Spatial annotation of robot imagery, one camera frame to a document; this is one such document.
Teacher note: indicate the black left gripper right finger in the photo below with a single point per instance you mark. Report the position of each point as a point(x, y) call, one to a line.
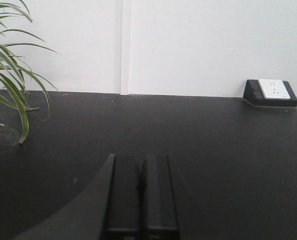
point(158, 209)

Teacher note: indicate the white wall cable trunking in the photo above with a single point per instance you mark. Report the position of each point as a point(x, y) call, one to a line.
point(125, 29)

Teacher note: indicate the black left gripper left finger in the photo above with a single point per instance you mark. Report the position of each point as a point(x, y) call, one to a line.
point(123, 208)

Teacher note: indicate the black box white power socket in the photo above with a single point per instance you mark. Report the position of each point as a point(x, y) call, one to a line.
point(269, 93)

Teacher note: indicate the green spider plant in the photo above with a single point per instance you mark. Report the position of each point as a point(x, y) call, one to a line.
point(13, 68)

